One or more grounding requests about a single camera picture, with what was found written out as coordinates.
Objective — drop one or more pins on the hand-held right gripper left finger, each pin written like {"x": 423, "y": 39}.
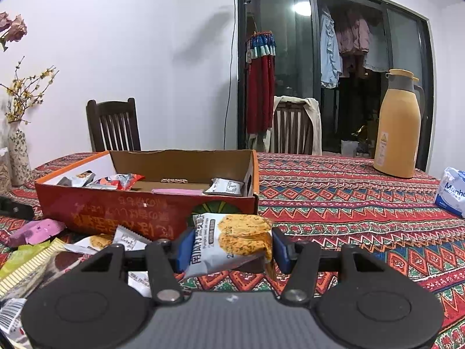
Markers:
{"x": 183, "y": 251}

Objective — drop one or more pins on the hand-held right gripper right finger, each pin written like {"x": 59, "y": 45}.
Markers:
{"x": 282, "y": 251}

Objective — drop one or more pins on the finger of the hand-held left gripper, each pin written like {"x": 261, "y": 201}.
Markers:
{"x": 16, "y": 209}

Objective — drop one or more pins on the pink snack packet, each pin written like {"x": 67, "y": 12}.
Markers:
{"x": 36, "y": 232}
{"x": 178, "y": 191}

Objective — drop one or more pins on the yellow-green snack packet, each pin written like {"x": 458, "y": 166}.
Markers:
{"x": 21, "y": 258}

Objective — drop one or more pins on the grey cracker snack packet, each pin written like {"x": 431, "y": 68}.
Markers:
{"x": 232, "y": 240}

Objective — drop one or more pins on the brown yellow-edged snack packet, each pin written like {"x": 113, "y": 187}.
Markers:
{"x": 40, "y": 269}

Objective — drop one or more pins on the silver snack packet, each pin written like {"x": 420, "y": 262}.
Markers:
{"x": 225, "y": 186}
{"x": 78, "y": 179}

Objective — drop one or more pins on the small patterned snack bar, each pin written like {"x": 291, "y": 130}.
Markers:
{"x": 174, "y": 181}

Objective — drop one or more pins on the orange cardboard box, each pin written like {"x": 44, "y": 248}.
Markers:
{"x": 109, "y": 211}

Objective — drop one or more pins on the orange-red snack bag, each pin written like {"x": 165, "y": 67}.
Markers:
{"x": 121, "y": 181}

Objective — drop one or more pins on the white barcode snack packet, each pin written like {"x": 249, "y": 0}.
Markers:
{"x": 11, "y": 314}

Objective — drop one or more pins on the patterned container white lid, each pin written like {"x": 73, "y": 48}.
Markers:
{"x": 4, "y": 171}

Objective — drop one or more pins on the floral patterned vase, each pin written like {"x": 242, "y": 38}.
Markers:
{"x": 20, "y": 156}

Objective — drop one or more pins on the yellow flower branches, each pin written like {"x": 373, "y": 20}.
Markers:
{"x": 25, "y": 91}

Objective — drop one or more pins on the brown slatted wooden chair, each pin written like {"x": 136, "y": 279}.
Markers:
{"x": 290, "y": 131}

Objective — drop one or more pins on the white plastic bucket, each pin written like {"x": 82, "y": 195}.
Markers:
{"x": 348, "y": 148}

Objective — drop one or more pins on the dark wooden chair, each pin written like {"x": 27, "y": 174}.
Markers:
{"x": 112, "y": 127}

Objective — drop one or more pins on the chair with draped cloth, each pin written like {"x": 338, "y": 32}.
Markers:
{"x": 314, "y": 123}

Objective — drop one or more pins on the red hanging tassel decoration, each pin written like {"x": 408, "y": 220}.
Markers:
{"x": 259, "y": 87}

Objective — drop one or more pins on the yellow thermos jug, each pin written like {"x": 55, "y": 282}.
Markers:
{"x": 397, "y": 131}

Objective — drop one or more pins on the white blue tissue pack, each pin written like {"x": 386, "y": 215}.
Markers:
{"x": 452, "y": 192}

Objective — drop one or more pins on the pink artificial flowers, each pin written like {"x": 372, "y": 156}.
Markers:
{"x": 16, "y": 29}

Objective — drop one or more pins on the dark framed glass door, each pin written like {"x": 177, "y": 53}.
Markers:
{"x": 290, "y": 61}

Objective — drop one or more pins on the light blue hanging shirt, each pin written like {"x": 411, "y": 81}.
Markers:
{"x": 328, "y": 54}

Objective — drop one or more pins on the white hanging garment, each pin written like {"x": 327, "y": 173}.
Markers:
{"x": 376, "y": 61}

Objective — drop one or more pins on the pink hanging garment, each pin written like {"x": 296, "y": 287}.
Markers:
{"x": 352, "y": 32}

